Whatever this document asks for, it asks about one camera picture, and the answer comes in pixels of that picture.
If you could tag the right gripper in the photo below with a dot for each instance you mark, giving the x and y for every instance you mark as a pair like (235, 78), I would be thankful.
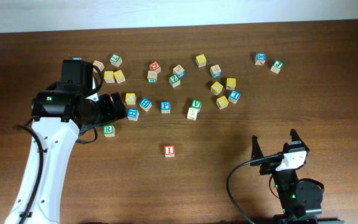
(270, 166)

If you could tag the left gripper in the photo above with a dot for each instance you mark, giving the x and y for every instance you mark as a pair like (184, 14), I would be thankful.
(112, 114)

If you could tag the yellow letter C block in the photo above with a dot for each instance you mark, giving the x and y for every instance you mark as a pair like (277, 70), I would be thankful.
(130, 98)

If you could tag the green letter R block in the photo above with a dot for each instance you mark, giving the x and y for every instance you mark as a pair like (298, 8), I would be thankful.
(109, 131)

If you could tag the red letter I block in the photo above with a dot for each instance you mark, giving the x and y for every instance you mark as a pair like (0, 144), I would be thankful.
(169, 151)

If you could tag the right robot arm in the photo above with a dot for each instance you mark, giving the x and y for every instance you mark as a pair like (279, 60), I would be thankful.
(300, 198)

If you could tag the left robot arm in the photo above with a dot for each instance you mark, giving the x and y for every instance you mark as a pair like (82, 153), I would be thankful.
(60, 115)

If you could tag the yellow block right pair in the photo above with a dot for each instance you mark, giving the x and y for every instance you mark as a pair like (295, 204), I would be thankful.
(119, 76)

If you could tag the yellow block pair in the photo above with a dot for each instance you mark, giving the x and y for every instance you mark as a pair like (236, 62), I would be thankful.
(119, 76)
(109, 76)

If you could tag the yellow block left pair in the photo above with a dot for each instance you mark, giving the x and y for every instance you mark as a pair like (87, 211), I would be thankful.
(109, 76)

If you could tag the blue letter H block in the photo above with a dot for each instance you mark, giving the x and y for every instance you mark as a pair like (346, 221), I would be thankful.
(145, 104)

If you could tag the plain wooden block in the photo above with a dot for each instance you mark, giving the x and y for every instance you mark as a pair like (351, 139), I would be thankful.
(99, 64)

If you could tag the green letter L block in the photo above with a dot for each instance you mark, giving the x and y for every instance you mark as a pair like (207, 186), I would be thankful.
(116, 60)

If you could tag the wooden block green side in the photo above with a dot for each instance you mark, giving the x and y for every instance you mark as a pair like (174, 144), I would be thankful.
(152, 76)

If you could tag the blue letter P block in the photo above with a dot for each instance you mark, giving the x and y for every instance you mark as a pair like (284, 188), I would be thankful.
(165, 107)

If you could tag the red letter G block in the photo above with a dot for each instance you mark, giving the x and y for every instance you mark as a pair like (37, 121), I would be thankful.
(155, 66)

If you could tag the blue letter I block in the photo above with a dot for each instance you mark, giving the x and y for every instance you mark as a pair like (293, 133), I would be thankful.
(234, 96)

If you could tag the green letter Z block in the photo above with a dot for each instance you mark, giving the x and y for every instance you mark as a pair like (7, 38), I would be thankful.
(174, 80)

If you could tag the yellow block lower right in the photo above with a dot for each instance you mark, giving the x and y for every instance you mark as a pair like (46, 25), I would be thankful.
(222, 102)

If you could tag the yellow block upright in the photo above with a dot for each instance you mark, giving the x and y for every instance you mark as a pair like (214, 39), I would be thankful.
(230, 83)

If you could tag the wooden block blue side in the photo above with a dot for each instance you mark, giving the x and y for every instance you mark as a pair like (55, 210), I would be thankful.
(179, 71)

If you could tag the green letter J block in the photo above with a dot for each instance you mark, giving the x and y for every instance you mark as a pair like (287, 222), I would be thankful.
(277, 66)

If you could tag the white wooden block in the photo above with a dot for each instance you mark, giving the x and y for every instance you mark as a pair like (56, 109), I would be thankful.
(192, 113)

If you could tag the yellow block tilted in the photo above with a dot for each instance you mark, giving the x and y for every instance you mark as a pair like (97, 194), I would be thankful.
(216, 88)

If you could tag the green letter V block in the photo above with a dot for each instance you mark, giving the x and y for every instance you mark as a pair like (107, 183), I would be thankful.
(196, 104)

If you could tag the blue letter X block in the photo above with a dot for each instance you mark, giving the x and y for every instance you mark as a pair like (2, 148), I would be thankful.
(260, 58)

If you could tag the wooden block blue front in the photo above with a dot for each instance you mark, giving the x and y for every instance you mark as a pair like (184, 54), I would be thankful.
(215, 71)

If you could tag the yellow block top centre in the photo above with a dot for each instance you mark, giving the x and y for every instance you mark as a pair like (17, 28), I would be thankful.
(201, 60)

